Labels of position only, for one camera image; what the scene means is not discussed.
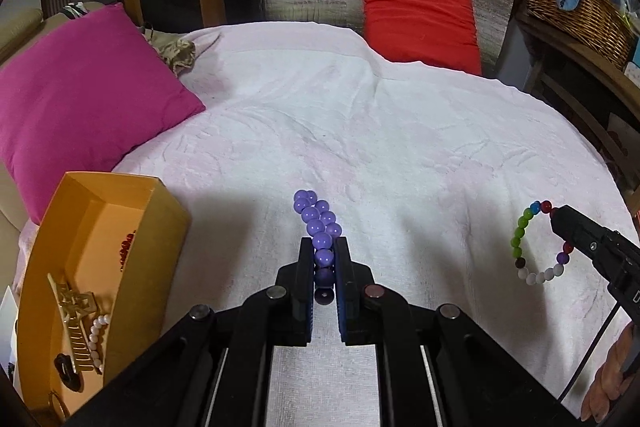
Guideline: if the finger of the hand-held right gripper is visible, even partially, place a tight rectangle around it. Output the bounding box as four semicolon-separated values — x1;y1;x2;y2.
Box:
549;204;608;259

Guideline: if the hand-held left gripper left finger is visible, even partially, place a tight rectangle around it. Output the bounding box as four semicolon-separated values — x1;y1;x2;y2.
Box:
65;237;316;427

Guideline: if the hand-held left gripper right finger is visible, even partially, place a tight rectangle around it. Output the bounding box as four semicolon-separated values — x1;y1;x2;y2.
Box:
335;237;571;427

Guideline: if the multicolour bead bracelet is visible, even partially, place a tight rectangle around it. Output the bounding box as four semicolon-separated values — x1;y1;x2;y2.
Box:
510;201;573;285

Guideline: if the purple bead bracelet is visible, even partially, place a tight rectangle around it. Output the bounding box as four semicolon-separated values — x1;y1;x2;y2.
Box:
292;189;343;306

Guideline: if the red bead bracelet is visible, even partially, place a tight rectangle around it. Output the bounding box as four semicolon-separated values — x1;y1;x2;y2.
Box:
119;231;137;270

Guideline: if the white bead bracelet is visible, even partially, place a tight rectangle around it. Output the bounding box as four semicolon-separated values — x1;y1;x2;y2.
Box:
87;314;112;375

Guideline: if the orange cardboard box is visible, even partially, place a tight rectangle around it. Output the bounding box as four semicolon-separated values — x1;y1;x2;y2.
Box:
15;172;192;423

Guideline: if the gold hair claw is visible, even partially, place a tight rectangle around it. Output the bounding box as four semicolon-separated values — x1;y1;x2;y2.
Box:
46;273;103;375

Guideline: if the black hair clip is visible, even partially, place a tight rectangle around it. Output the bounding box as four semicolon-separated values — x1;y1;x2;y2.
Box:
54;353;81;392

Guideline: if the person's right hand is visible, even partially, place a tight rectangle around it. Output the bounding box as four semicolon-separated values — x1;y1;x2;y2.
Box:
582;322;640;423

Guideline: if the wooden side table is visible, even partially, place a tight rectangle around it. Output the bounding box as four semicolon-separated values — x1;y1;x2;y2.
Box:
515;2;640;188

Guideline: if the white towel blanket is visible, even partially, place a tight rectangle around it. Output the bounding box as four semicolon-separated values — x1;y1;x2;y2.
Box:
15;21;633;427

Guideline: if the wicker basket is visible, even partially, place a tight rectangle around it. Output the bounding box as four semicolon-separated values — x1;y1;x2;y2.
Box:
522;0;636;70

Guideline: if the red pillow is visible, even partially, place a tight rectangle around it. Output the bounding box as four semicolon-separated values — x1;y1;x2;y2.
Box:
360;0;483;76

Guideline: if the camouflage cloth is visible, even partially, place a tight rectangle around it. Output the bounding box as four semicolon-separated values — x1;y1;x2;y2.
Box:
142;24;198;75

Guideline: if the white paper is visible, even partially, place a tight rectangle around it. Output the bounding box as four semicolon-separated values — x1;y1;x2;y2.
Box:
0;286;21;370

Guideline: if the pink pillow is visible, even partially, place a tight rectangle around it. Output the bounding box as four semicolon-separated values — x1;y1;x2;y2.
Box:
0;3;207;225

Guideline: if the black cable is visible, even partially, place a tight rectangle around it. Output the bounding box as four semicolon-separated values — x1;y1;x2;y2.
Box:
555;302;622;404

